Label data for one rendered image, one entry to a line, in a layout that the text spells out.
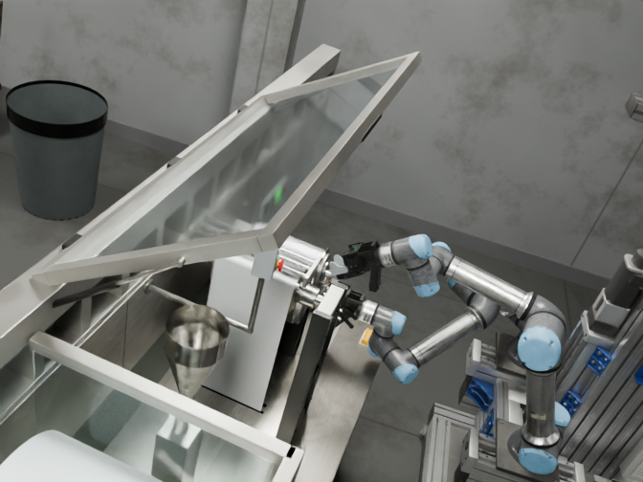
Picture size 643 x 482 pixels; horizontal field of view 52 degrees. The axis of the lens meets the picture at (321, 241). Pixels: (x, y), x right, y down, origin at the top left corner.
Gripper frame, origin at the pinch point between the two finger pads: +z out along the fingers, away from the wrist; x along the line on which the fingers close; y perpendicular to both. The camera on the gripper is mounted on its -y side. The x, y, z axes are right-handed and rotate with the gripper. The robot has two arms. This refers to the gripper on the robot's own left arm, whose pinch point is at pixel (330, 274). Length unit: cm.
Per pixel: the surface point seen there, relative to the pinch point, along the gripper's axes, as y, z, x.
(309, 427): -35.5, 13.6, 31.2
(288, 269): 19.5, -7.1, 30.1
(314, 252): 8.8, 2.2, -0.5
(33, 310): 54, 3, 95
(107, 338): 32, 21, 71
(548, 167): -88, -31, -257
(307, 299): 6.8, -5.2, 26.2
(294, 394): -14.2, 3.9, 41.1
